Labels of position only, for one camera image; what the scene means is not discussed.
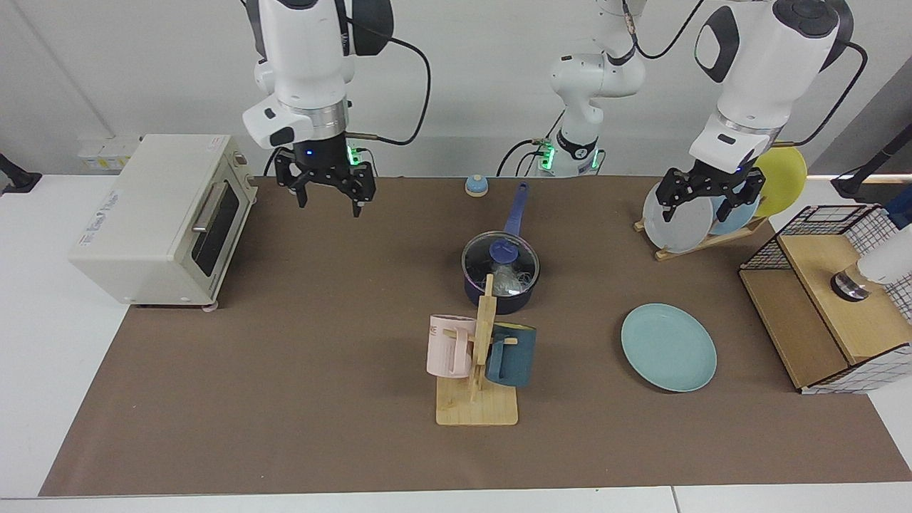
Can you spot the teal plate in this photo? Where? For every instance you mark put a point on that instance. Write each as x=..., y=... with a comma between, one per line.
x=670, y=349

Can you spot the black clamp mount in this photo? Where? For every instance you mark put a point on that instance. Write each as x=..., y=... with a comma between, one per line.
x=18, y=178

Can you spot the wooden plate rack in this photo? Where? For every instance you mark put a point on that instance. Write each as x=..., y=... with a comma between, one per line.
x=684, y=251

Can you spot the grey plate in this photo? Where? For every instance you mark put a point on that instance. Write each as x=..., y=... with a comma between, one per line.
x=684, y=231

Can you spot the pale toaster oven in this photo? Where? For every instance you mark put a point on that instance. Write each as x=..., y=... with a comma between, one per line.
x=135, y=228

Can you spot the light blue plate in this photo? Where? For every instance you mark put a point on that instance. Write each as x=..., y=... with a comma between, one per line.
x=741, y=216

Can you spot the pink cup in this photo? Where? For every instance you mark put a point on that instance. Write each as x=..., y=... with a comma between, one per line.
x=445, y=349

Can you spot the yellow plate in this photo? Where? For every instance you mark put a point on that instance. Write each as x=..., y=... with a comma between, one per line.
x=787, y=178

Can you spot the white wall socket strip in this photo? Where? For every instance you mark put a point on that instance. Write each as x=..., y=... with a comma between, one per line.
x=107, y=153

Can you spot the white vermicelli bundle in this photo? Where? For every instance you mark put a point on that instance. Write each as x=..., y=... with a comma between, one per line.
x=514, y=279

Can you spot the brown table cloth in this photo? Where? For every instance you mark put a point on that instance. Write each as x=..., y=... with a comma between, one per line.
x=342, y=320

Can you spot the glass lid with blue knob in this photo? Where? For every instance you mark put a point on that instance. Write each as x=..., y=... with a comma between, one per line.
x=504, y=251

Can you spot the wooden cup stand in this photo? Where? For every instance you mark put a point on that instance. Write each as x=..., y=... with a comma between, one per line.
x=477, y=406

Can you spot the dark teal cup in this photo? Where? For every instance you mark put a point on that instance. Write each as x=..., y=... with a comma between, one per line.
x=516, y=356

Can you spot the white cylinder with silver cap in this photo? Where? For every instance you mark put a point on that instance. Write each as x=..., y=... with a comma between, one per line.
x=887, y=263

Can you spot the small blue round bell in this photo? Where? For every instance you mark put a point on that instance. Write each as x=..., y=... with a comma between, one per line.
x=477, y=187

